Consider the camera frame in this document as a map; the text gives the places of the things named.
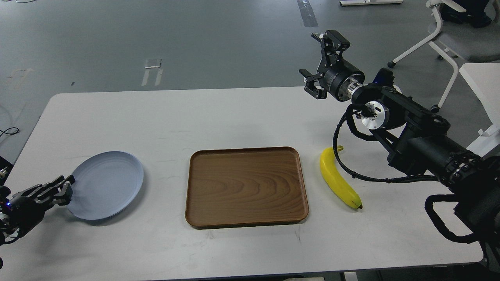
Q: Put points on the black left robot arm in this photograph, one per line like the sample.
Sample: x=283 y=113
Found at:
x=11 y=232

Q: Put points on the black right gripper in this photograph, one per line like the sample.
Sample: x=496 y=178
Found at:
x=332 y=79

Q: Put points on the white grey office chair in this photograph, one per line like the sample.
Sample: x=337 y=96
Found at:
x=450 y=41

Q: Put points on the white table base far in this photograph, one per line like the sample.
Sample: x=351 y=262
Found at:
x=346 y=3

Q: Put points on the brown wooden tray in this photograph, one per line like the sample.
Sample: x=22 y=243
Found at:
x=229 y=188

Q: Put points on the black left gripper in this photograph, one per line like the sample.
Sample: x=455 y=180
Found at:
x=24 y=209

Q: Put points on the light blue plate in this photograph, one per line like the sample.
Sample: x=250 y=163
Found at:
x=105 y=185

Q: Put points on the white side table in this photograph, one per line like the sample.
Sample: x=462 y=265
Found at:
x=484 y=80

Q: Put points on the yellow banana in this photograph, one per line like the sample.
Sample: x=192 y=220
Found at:
x=336 y=182

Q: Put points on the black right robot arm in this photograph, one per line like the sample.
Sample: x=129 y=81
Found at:
x=418 y=146

